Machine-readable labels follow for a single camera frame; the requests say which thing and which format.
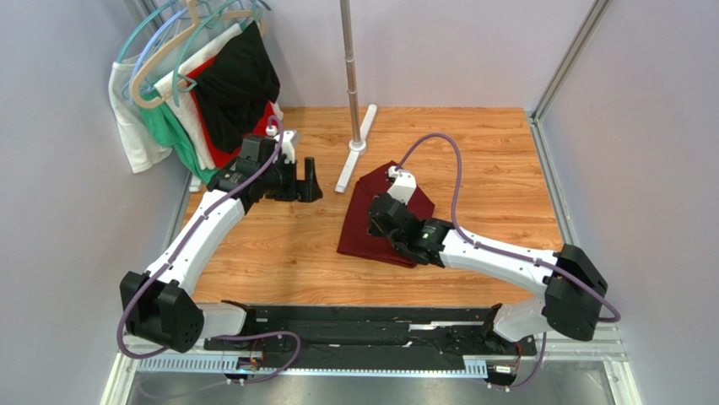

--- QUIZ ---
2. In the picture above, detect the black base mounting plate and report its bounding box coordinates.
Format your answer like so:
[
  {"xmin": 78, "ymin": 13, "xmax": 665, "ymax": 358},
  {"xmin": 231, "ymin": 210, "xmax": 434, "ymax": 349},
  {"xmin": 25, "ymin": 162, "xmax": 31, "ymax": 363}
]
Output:
[{"xmin": 203, "ymin": 305, "xmax": 539, "ymax": 371}]

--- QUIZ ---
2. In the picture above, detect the light blue clothes hanger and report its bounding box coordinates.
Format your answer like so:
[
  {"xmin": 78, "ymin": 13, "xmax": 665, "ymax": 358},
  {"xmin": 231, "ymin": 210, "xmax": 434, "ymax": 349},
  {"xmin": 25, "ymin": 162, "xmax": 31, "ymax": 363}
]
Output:
[{"xmin": 122, "ymin": 1, "xmax": 187, "ymax": 104}]

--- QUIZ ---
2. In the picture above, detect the teal clothes hanger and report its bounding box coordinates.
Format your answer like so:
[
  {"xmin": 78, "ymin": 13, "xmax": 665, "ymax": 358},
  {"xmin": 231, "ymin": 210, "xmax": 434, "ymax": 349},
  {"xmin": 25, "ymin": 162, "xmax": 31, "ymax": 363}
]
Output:
[{"xmin": 111, "ymin": 1, "xmax": 272, "ymax": 109}]

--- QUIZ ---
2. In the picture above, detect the dark red cloth napkin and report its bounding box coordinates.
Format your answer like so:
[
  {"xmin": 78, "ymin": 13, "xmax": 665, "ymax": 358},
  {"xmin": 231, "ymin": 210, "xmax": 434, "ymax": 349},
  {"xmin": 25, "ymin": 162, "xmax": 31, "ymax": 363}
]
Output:
[{"xmin": 337, "ymin": 160, "xmax": 435, "ymax": 268}]

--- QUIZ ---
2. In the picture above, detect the white shirt on hanger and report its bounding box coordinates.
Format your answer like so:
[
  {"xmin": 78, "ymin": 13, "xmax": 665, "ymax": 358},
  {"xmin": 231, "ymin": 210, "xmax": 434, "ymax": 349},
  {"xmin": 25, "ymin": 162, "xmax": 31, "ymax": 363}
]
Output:
[{"xmin": 108, "ymin": 22, "xmax": 284, "ymax": 175}]

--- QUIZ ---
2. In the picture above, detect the aluminium corner post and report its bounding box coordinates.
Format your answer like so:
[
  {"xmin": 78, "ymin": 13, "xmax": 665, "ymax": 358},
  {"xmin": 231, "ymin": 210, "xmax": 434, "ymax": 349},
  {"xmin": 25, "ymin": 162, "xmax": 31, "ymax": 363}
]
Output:
[{"xmin": 530, "ymin": 0, "xmax": 612, "ymax": 122}]

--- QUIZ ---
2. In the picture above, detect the red shirt on hanger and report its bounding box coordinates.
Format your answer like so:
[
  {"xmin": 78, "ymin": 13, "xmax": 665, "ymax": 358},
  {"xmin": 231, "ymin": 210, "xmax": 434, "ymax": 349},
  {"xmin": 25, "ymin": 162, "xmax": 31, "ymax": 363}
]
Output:
[{"xmin": 187, "ymin": 57, "xmax": 275, "ymax": 168}]

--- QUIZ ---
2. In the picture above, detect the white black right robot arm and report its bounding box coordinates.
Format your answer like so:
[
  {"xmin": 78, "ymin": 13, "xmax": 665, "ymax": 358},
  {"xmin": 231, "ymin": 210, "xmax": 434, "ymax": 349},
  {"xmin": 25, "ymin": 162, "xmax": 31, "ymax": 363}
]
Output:
[{"xmin": 368, "ymin": 193, "xmax": 608, "ymax": 342}]

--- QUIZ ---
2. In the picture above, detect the beige clothes hanger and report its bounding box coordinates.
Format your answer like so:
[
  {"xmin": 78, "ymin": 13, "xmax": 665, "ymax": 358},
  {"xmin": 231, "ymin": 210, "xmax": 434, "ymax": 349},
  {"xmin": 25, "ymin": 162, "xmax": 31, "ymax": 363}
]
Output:
[{"xmin": 129, "ymin": 0, "xmax": 265, "ymax": 110}]

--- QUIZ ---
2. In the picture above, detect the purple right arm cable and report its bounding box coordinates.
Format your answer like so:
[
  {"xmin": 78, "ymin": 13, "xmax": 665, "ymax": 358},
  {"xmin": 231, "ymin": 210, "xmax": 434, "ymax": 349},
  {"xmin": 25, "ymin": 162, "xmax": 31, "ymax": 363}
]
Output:
[{"xmin": 392, "ymin": 132, "xmax": 622, "ymax": 392}]

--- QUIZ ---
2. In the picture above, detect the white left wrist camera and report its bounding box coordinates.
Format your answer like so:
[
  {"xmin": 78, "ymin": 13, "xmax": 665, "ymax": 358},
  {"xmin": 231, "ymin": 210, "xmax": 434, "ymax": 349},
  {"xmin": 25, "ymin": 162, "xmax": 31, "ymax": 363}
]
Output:
[{"xmin": 266, "ymin": 125, "xmax": 300, "ymax": 164}]

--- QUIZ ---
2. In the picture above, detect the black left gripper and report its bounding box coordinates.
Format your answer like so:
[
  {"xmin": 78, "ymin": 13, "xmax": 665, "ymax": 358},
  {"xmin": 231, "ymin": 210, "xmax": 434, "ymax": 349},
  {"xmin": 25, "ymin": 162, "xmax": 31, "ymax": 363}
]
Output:
[{"xmin": 260, "ymin": 157, "xmax": 322, "ymax": 203}]

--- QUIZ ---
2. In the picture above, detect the black shirt on hanger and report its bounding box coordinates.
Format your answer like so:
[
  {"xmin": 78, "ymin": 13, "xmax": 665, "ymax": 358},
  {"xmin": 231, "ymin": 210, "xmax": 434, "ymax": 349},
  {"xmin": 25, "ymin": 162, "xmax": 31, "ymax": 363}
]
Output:
[{"xmin": 192, "ymin": 22, "xmax": 280, "ymax": 154}]

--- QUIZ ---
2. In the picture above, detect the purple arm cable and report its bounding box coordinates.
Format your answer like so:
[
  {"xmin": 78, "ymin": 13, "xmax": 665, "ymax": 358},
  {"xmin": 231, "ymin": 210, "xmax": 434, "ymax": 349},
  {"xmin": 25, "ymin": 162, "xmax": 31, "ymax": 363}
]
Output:
[
  {"xmin": 115, "ymin": 115, "xmax": 303, "ymax": 400},
  {"xmin": 392, "ymin": 132, "xmax": 622, "ymax": 392}
]

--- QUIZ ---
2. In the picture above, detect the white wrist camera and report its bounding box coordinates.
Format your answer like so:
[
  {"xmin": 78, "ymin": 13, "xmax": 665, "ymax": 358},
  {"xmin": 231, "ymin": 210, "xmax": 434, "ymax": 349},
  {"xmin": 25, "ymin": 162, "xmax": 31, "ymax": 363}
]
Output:
[
  {"xmin": 387, "ymin": 165, "xmax": 417, "ymax": 205},
  {"xmin": 266, "ymin": 125, "xmax": 300, "ymax": 164}
]

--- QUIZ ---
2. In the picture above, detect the metal pole white base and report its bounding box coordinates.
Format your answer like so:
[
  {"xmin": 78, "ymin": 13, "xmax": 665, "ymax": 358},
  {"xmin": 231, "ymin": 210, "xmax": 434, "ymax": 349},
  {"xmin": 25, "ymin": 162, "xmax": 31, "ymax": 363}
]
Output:
[{"xmin": 334, "ymin": 0, "xmax": 378, "ymax": 193}]

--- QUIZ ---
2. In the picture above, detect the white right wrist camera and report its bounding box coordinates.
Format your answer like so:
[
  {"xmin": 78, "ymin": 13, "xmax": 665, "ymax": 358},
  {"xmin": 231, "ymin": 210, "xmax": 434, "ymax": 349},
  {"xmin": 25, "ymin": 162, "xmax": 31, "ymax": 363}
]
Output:
[{"xmin": 387, "ymin": 165, "xmax": 417, "ymax": 205}]

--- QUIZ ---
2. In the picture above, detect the aluminium frame rail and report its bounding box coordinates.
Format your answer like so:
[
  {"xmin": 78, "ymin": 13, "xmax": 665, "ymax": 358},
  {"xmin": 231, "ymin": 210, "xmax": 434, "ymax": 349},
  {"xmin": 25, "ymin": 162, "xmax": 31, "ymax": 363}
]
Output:
[{"xmin": 101, "ymin": 305, "xmax": 641, "ymax": 404}]

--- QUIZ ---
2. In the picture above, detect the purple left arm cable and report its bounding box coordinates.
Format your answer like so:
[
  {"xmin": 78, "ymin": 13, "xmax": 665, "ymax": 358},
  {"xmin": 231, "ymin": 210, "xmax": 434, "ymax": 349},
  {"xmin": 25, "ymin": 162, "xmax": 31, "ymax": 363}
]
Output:
[{"xmin": 115, "ymin": 115, "xmax": 303, "ymax": 400}]

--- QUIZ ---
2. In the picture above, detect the green shirt on hanger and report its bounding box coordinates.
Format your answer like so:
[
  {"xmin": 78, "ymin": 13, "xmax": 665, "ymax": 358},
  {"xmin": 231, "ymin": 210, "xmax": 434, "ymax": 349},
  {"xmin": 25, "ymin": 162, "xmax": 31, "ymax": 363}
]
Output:
[{"xmin": 139, "ymin": 103, "xmax": 219, "ymax": 184}]

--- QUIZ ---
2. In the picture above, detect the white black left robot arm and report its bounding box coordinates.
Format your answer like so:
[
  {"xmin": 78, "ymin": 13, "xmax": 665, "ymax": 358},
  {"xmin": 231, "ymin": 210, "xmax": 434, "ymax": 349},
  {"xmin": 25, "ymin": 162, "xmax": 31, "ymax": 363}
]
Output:
[{"xmin": 117, "ymin": 130, "xmax": 323, "ymax": 355}]

